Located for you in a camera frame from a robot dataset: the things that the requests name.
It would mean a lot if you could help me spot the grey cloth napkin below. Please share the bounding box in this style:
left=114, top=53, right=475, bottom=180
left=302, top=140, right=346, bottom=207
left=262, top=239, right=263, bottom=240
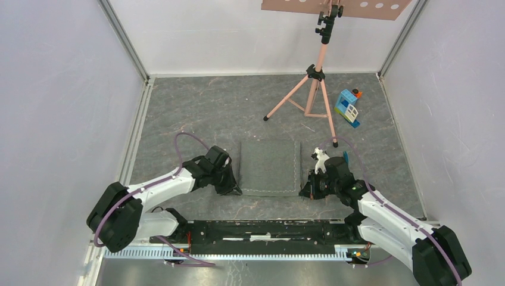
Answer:
left=239, top=139, right=302, bottom=197

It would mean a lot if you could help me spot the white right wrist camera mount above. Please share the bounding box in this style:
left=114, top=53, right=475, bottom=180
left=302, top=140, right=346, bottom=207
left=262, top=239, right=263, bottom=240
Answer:
left=311, top=148, right=330, bottom=174

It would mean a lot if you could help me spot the colourful toy block house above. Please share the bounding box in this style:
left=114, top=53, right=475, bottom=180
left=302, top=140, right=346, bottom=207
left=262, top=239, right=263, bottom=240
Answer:
left=334, top=89, right=362, bottom=128

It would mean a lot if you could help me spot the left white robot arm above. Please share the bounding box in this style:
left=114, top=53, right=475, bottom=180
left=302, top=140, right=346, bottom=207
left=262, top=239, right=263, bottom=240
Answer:
left=86, top=146, right=242, bottom=253

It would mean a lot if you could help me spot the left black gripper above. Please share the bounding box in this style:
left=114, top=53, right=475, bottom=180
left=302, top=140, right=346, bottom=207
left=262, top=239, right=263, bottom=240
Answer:
left=210, top=163, right=242, bottom=196

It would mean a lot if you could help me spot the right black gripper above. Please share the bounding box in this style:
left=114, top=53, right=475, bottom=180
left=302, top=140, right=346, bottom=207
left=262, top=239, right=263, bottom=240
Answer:
left=299, top=169, right=339, bottom=200

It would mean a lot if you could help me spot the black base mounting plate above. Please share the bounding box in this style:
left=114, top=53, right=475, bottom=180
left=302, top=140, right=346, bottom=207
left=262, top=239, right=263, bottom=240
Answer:
left=165, top=220, right=372, bottom=256

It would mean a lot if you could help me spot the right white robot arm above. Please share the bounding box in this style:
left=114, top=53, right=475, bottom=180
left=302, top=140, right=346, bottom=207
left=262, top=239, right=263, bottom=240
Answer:
left=299, top=149, right=472, bottom=285

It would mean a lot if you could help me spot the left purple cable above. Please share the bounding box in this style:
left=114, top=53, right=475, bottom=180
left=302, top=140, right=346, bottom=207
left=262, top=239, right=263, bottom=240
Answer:
left=93, top=132, right=216, bottom=268

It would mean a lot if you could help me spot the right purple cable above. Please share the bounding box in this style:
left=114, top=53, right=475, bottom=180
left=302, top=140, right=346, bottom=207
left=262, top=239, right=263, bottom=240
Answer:
left=319, top=136, right=463, bottom=286

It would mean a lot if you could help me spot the purple cable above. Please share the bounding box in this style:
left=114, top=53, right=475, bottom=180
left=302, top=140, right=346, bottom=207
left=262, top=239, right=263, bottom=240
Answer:
left=319, top=136, right=463, bottom=286
left=93, top=132, right=216, bottom=268

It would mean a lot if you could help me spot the pink music stand tripod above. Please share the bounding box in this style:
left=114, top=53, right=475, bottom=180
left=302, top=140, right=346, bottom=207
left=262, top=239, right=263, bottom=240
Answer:
left=261, top=0, right=410, bottom=148

